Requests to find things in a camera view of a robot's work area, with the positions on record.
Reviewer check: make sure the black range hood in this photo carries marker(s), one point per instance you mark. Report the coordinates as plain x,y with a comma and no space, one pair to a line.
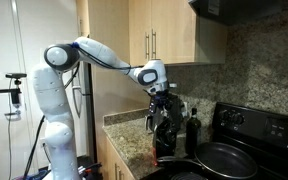
237,10

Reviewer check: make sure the black camera on stand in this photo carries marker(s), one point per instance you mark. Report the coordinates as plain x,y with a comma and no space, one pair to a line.
15,75

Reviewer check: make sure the black frying pan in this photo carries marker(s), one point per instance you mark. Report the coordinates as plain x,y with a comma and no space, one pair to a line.
225,161

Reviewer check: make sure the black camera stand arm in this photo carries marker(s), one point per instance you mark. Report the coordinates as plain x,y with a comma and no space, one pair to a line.
14,96

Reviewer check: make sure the stainless steel refrigerator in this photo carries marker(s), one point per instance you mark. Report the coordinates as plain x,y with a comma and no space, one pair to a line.
87,116

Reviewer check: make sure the orange black clamp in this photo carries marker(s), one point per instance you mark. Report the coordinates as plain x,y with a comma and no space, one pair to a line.
92,166

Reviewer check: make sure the black electric stove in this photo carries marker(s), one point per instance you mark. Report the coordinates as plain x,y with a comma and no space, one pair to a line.
267,133

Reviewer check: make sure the white backsplash outlet plug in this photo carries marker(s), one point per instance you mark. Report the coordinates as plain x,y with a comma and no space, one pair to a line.
185,109

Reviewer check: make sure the dark olive oil bottle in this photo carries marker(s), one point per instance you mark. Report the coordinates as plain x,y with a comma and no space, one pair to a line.
193,133

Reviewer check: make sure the white wall power outlet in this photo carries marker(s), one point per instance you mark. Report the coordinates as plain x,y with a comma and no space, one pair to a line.
43,142

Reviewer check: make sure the light wood upper cabinet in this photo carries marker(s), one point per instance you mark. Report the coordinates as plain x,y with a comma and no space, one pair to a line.
174,30

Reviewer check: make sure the light wood cabinet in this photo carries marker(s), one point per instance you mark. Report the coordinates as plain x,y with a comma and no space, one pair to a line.
174,30
109,156

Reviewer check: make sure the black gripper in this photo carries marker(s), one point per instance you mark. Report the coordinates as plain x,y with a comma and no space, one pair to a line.
160,99

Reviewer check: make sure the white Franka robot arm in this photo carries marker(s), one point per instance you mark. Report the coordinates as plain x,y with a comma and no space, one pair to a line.
50,100

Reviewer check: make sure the light wood lower cabinet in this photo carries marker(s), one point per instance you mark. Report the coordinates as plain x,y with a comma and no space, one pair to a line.
109,156

